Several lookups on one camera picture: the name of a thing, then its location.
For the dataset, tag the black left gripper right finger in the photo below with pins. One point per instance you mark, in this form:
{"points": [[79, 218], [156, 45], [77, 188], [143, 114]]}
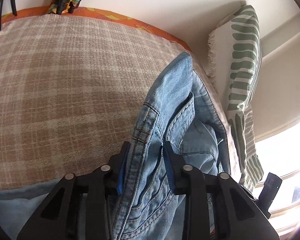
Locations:
{"points": [[215, 206]]}

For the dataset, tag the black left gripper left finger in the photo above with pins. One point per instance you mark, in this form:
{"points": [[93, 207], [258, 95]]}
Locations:
{"points": [[57, 216]]}

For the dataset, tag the light blue denim pants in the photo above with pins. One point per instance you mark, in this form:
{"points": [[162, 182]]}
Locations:
{"points": [[177, 109]]}

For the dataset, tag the beige plaid bed blanket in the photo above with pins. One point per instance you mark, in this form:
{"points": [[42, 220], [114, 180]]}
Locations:
{"points": [[71, 91]]}

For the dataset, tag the green striped white pillow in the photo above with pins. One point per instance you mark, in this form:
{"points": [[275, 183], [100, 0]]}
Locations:
{"points": [[235, 57]]}

